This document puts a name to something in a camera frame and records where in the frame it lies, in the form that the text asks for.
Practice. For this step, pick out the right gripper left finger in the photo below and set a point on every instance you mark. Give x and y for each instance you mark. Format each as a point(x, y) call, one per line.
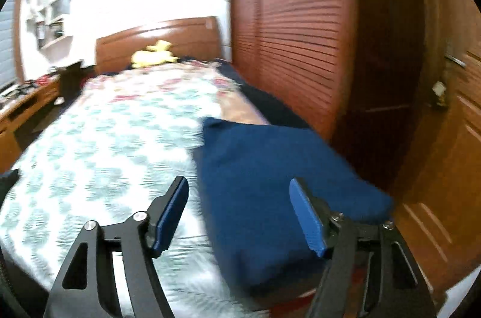
point(85, 285)

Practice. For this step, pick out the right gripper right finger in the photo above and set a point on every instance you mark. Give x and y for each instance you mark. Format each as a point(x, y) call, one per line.
point(369, 271)

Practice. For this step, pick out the navy blue suit jacket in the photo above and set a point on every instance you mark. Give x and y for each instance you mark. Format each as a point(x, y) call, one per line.
point(244, 173)

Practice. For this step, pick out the wooden door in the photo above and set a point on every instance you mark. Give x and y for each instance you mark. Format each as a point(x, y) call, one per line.
point(439, 215)

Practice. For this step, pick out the green leaf print bedsheet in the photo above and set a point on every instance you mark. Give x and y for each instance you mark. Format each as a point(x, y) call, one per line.
point(105, 162)

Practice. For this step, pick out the wooden desk cabinet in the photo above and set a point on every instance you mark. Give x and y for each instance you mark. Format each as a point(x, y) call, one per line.
point(22, 110)

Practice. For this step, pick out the dark wooden chair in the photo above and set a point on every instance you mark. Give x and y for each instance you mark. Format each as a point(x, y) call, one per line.
point(70, 78)

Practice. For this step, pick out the yellow plush toy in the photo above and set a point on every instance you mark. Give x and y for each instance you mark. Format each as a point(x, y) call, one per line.
point(153, 55)

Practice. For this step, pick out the wooden slatted wardrobe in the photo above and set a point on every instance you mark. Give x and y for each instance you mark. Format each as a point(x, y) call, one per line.
point(350, 68)

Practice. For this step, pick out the window roller blind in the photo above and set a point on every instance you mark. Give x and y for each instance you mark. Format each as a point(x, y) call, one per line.
point(7, 59)

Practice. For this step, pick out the white wall shelf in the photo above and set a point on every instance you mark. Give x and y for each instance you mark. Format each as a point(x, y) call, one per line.
point(51, 21)

